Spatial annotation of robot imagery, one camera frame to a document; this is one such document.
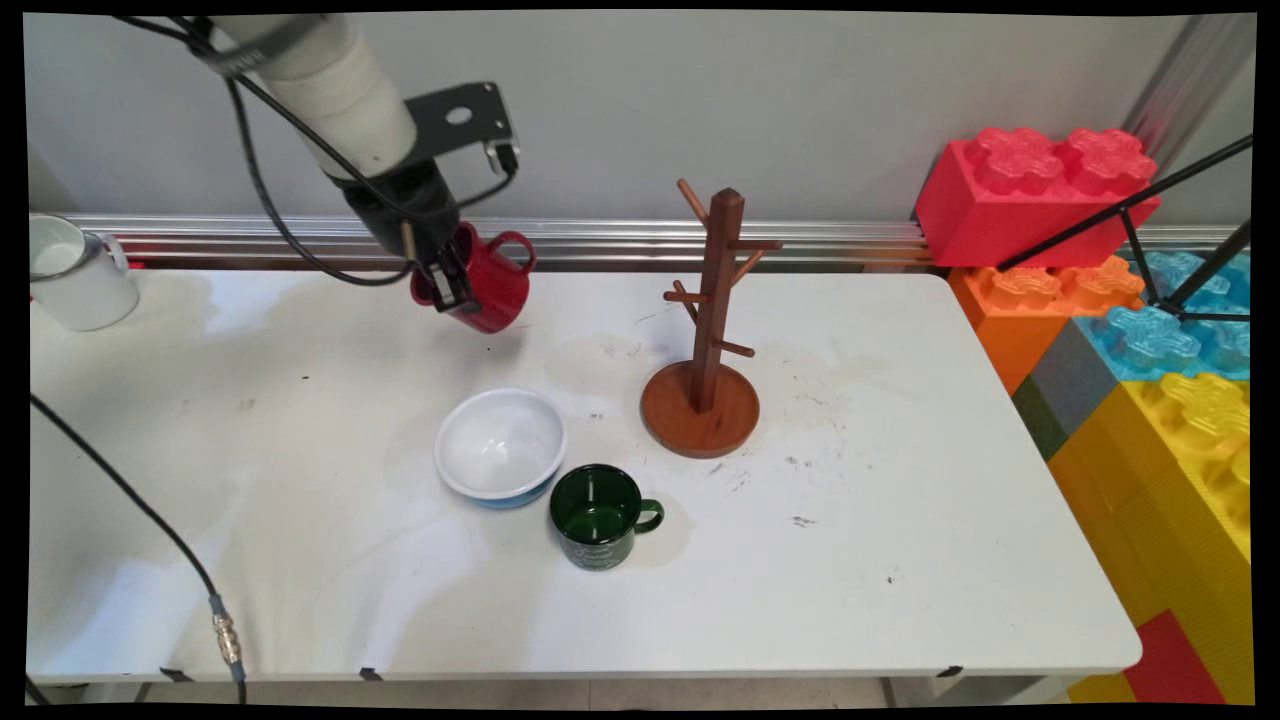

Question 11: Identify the big dark green toy brick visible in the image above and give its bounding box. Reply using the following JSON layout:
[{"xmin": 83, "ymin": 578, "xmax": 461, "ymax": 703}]
[{"xmin": 1010, "ymin": 375, "xmax": 1071, "ymax": 463}]

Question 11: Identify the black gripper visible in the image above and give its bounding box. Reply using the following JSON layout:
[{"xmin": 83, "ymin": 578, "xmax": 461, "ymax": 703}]
[{"xmin": 330, "ymin": 158, "xmax": 479, "ymax": 313}]

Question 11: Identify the black velcro strap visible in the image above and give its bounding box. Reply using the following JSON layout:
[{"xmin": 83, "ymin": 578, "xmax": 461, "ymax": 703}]
[{"xmin": 195, "ymin": 15, "xmax": 331, "ymax": 80}]

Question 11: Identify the black tripod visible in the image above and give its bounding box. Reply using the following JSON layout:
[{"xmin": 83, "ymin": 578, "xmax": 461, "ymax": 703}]
[{"xmin": 995, "ymin": 133, "xmax": 1254, "ymax": 323}]

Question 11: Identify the big yellow toy brick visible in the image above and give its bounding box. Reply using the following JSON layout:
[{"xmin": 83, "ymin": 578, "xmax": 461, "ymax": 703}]
[{"xmin": 1047, "ymin": 372, "xmax": 1256, "ymax": 706}]

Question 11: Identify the aluminium rail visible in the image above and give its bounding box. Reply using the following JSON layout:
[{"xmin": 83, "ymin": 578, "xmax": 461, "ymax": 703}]
[{"xmin": 28, "ymin": 213, "xmax": 1251, "ymax": 273}]

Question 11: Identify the big blue toy brick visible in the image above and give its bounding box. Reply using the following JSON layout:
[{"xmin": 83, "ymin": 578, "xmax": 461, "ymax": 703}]
[{"xmin": 1075, "ymin": 248, "xmax": 1253, "ymax": 383}]

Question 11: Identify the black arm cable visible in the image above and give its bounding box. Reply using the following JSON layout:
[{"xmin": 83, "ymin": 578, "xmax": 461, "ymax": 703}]
[{"xmin": 110, "ymin": 14, "xmax": 521, "ymax": 288}]

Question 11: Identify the big orange toy brick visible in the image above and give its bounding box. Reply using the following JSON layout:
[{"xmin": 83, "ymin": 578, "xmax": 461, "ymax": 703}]
[{"xmin": 947, "ymin": 255, "xmax": 1146, "ymax": 396}]

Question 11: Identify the brown wooden mug tree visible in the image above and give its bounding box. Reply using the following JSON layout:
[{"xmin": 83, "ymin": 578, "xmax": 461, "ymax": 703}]
[{"xmin": 640, "ymin": 178, "xmax": 786, "ymax": 460}]

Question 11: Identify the big grey toy brick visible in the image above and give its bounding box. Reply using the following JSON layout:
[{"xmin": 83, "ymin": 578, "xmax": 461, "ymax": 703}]
[{"xmin": 1028, "ymin": 318, "xmax": 1121, "ymax": 409}]

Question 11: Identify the small red toy brick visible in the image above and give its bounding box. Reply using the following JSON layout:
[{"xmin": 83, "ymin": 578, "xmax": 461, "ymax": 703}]
[{"xmin": 1122, "ymin": 608, "xmax": 1229, "ymax": 706}]

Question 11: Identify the big red toy brick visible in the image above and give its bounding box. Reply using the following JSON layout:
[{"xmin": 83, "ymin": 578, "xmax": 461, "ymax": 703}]
[{"xmin": 913, "ymin": 127, "xmax": 1163, "ymax": 269}]

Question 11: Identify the red enamel mug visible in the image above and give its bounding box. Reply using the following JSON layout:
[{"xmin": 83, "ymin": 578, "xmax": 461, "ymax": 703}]
[{"xmin": 410, "ymin": 222, "xmax": 538, "ymax": 335}]

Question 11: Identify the black cable with metal connector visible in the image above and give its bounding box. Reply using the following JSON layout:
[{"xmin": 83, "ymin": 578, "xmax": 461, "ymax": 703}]
[{"xmin": 28, "ymin": 393, "xmax": 248, "ymax": 704}]

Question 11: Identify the black metal camera bracket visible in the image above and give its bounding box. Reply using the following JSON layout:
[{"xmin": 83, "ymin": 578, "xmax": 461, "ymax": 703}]
[{"xmin": 405, "ymin": 82, "xmax": 521, "ymax": 177}]

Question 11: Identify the dark green glass mug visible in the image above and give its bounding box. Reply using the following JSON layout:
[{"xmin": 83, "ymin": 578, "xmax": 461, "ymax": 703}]
[{"xmin": 549, "ymin": 464, "xmax": 666, "ymax": 572}]

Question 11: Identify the white bowl with blue base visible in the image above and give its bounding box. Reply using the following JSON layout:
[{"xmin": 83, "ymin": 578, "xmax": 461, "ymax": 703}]
[{"xmin": 433, "ymin": 388, "xmax": 569, "ymax": 511}]

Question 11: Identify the white enamel mug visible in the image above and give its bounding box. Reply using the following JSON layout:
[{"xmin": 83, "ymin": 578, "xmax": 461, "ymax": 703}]
[{"xmin": 28, "ymin": 215, "xmax": 141, "ymax": 333}]

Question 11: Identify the aluminium upright post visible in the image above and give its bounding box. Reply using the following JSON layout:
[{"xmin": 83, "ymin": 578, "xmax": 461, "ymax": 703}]
[{"xmin": 1120, "ymin": 15, "xmax": 1256, "ymax": 181}]

